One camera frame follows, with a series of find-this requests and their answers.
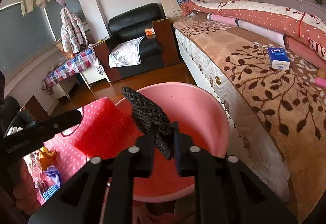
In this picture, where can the rolled pink white blanket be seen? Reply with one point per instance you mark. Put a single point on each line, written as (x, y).
(276, 37)

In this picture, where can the white desk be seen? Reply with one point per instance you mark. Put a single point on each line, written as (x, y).
(89, 76)

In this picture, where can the person's left hand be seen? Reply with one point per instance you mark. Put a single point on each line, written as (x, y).
(24, 192)

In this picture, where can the blue tissue pack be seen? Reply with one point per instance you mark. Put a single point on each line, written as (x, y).
(278, 58)

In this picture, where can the checkered tablecloth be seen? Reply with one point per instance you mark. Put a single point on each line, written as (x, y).
(71, 67)

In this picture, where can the pink tube on bed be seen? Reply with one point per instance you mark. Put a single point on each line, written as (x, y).
(320, 82)

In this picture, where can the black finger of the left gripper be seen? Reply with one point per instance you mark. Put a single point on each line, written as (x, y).
(28, 140)

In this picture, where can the black knitted cloth piece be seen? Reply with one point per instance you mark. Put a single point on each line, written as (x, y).
(147, 115)

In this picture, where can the brown leaf pattern blanket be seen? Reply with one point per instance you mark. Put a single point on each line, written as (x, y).
(277, 117)

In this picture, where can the orange peel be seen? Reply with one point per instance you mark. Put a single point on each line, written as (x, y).
(46, 158)

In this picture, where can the pink plastic bucket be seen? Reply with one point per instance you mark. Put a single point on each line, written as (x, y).
(200, 115)

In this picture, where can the red polka dot quilt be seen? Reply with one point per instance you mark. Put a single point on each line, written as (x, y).
(304, 27)

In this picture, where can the orange box on armrest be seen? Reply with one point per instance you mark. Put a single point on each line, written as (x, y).
(149, 31)

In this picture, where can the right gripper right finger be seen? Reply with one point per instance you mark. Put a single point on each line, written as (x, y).
(216, 198)

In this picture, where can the bed with floral mattress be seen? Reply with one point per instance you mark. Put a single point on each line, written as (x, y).
(262, 61)

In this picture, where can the purple wrapper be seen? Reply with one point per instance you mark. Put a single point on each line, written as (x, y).
(54, 174)

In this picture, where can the black leather armchair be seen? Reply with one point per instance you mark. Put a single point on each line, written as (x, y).
(131, 25)

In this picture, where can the pink polka dot blanket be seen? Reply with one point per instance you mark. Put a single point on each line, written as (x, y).
(102, 132)

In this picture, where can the white leaf pattern cushion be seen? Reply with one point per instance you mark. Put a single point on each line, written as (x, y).
(126, 54)

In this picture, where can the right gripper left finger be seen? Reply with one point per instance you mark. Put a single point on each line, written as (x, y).
(134, 161)

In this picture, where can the hanging puffy floral jacket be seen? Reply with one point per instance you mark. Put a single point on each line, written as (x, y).
(72, 32)

